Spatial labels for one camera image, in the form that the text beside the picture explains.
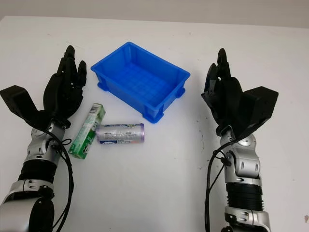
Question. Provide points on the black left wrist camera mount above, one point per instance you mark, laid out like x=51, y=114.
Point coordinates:
x=17, y=99

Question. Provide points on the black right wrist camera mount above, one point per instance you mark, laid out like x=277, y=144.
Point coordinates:
x=260, y=106

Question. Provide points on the blue plastic tray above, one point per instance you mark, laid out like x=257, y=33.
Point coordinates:
x=142, y=82

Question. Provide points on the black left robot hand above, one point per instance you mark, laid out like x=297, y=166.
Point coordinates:
x=61, y=91

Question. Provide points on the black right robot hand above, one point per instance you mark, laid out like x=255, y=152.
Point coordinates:
x=225, y=96

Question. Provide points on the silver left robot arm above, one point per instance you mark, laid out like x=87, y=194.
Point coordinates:
x=36, y=149

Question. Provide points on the green rectangular box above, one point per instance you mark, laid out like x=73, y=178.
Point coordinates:
x=88, y=130

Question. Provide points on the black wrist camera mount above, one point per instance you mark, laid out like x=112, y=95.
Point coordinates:
x=260, y=106
x=17, y=99

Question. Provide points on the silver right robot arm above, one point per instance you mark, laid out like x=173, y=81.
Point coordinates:
x=243, y=164

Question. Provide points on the silver purple cylindrical canister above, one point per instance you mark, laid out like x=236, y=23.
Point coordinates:
x=120, y=134

